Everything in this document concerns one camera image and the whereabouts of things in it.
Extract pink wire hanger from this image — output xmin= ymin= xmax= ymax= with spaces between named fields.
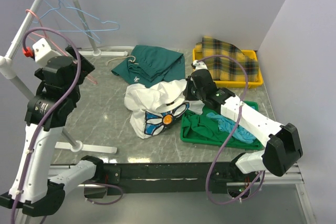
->
xmin=25 ymin=9 xmax=98 ymax=85

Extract white flower print t-shirt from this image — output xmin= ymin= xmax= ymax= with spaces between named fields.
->
xmin=124 ymin=80 xmax=204 ymax=139

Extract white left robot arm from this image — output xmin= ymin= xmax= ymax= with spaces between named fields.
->
xmin=1 ymin=46 xmax=104 ymax=217

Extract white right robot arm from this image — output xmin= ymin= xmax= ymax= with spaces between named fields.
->
xmin=183 ymin=69 xmax=303 ymax=182

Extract yellow plaid cloth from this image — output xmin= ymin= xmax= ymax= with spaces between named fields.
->
xmin=195 ymin=36 xmax=259 ymax=82

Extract yellow plastic tray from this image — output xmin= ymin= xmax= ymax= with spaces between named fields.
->
xmin=192 ymin=48 xmax=264 ymax=89

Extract green cloth in tray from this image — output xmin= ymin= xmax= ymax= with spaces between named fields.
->
xmin=181 ymin=110 xmax=264 ymax=150

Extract light blue cloth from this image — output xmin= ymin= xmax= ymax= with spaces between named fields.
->
xmin=206 ymin=111 xmax=257 ymax=144

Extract white clothes rack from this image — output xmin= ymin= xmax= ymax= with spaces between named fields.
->
xmin=1 ymin=0 xmax=133 ymax=154

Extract green plastic tray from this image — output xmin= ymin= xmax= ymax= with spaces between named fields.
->
xmin=180 ymin=100 xmax=264 ymax=152

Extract dark green folded pants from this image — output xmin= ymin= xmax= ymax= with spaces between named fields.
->
xmin=111 ymin=45 xmax=185 ymax=88

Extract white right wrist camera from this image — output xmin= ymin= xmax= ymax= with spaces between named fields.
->
xmin=192 ymin=60 xmax=208 ymax=71

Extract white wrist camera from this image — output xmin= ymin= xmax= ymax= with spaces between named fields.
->
xmin=22 ymin=38 xmax=61 ymax=67
xmin=192 ymin=60 xmax=208 ymax=71

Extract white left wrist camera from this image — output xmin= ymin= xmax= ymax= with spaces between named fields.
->
xmin=22 ymin=38 xmax=61 ymax=67

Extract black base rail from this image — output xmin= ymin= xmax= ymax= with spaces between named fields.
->
xmin=94 ymin=162 xmax=258 ymax=194

